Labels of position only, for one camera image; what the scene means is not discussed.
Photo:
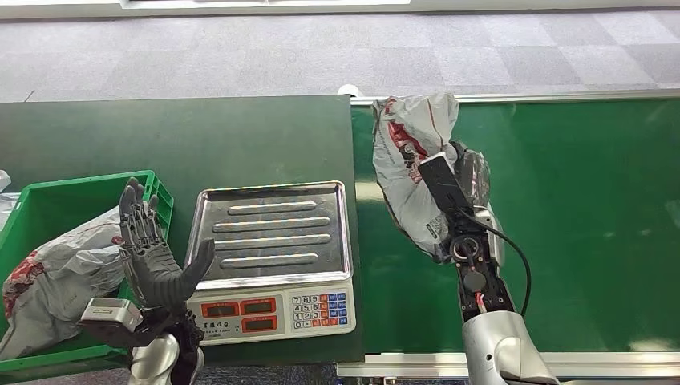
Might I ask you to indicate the aluminium conveyor rail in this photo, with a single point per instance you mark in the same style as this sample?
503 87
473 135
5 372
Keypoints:
558 96
414 364

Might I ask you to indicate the pale plastic bag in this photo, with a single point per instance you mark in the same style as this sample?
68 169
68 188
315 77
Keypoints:
4 204

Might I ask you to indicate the grey plastic mailer package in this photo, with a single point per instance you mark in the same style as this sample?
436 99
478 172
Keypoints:
58 276
409 159

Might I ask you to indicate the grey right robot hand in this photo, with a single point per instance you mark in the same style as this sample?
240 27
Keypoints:
475 175

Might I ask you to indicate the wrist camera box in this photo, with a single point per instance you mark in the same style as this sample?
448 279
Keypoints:
443 180
109 313

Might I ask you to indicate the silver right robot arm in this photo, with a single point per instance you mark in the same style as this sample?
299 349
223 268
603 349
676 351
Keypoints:
494 345

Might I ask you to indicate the steel scale tray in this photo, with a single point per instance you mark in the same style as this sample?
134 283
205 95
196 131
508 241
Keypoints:
276 234

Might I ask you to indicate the white conveyor roller end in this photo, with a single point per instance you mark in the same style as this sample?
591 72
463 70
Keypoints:
349 90

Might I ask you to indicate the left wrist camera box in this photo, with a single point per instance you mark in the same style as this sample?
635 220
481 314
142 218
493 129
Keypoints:
109 313

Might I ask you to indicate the green conveyor belt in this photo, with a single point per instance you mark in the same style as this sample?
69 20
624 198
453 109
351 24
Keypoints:
584 212

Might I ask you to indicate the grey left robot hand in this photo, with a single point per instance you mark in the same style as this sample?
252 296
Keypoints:
154 271

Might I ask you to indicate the white electronic scale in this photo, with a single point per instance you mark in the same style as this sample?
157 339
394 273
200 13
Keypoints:
313 313

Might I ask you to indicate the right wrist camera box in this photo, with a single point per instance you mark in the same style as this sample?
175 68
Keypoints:
443 180

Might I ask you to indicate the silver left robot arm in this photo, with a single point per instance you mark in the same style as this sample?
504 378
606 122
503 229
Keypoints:
159 356

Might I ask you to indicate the green plastic crate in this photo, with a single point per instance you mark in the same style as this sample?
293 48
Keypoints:
53 196

